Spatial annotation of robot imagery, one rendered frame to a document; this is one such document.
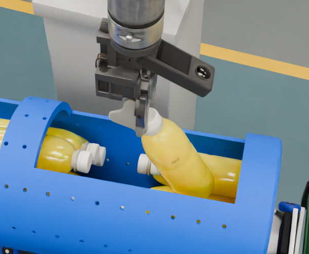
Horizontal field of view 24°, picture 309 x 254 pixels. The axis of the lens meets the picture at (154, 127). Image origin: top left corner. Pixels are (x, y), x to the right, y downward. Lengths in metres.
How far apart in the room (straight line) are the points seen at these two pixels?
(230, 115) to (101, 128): 1.41
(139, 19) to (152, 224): 0.41
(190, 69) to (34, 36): 2.11
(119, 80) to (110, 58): 0.03
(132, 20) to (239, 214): 0.41
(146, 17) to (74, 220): 0.44
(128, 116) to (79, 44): 0.57
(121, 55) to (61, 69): 0.73
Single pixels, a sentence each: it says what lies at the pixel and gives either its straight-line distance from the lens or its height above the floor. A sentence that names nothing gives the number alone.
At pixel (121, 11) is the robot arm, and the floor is 1.60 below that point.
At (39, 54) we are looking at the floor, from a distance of 3.04.
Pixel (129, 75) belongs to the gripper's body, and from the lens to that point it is 1.04.
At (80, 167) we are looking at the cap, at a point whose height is 1.17.
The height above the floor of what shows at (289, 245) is 1.05.
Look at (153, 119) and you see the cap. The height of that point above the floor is 1.34.
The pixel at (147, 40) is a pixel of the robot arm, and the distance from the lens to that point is 0.97.
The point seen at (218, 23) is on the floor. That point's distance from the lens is 3.13.
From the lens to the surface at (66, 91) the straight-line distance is 1.82.
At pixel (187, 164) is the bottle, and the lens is 1.21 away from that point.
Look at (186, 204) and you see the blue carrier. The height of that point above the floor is 1.21.
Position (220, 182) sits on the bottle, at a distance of 1.32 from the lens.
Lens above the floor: 2.26
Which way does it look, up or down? 55 degrees down
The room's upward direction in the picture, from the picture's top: straight up
